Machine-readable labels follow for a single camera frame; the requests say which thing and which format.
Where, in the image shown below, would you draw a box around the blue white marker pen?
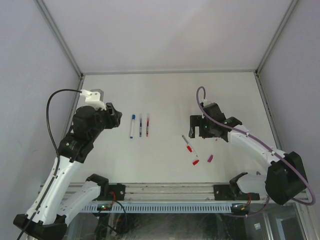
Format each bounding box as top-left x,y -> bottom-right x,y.
129,114 -> 136,139

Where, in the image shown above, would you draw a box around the blue gel pen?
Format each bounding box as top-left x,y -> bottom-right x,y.
139,114 -> 143,138

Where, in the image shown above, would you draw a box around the red gel pen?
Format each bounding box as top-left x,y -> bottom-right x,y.
146,113 -> 150,137

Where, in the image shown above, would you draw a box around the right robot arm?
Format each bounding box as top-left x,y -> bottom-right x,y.
188,103 -> 307,205

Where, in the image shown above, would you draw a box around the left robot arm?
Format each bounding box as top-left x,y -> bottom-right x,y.
13,103 -> 123,240

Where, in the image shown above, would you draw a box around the thin white red-tip pen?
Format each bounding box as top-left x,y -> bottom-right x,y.
181,135 -> 198,157

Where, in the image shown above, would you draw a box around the purple pen cap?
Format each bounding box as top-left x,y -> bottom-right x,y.
207,155 -> 213,163

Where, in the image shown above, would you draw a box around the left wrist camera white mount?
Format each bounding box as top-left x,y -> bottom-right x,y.
80,89 -> 107,111

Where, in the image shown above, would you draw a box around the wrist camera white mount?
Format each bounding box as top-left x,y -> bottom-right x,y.
80,89 -> 107,111
200,98 -> 212,108

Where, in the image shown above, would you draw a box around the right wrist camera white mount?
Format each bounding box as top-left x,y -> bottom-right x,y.
200,98 -> 212,108

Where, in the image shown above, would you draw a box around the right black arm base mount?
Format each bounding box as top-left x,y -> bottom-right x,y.
213,184 -> 260,201

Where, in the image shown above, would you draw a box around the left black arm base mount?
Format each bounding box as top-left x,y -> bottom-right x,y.
106,183 -> 126,201

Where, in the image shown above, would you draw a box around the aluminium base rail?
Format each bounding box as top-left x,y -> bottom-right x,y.
121,183 -> 267,202

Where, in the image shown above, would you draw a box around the blue cable duct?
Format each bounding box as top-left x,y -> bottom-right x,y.
80,202 -> 233,214

